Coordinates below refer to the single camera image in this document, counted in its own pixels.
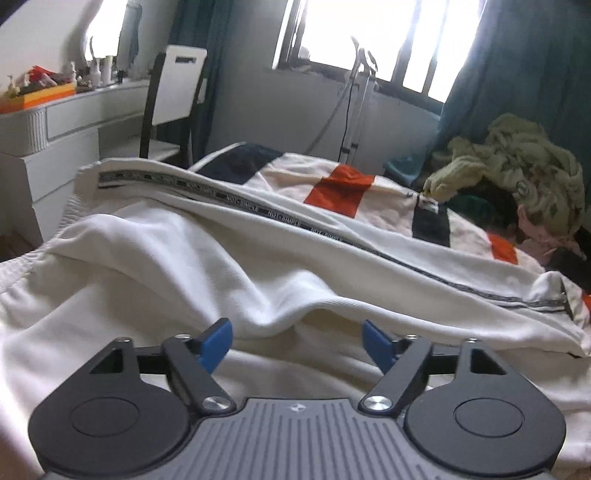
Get teal curtain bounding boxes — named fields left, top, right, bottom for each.
left=434, top=0, right=591, bottom=153
left=168, top=0, right=241, bottom=160

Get olive green clothes pile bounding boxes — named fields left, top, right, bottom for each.
left=422, top=113, right=587, bottom=252

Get patchwork bed blanket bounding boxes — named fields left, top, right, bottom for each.
left=190, top=143, right=591, bottom=352

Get orange box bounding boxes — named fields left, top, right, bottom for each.
left=0, top=83, right=77, bottom=114

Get dark clothes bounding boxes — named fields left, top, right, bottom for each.
left=450, top=180, right=591, bottom=291

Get white track pants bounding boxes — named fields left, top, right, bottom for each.
left=0, top=157, right=591, bottom=480

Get teal plastic basket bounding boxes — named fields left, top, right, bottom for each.
left=383, top=152, right=430, bottom=188

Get white and black chair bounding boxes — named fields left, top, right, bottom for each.
left=139, top=45, right=208, bottom=169

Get window frame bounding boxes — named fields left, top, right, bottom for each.
left=272, top=0, right=490, bottom=103

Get garment steamer stand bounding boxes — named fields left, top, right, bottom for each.
left=305, top=36, right=380, bottom=164

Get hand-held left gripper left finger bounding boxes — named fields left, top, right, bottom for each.
left=88, top=318, right=236, bottom=413

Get white dressing table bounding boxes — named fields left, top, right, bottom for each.
left=0, top=78, right=153, bottom=247

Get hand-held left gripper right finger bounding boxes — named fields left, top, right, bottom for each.
left=361, top=319, right=509, bottom=414

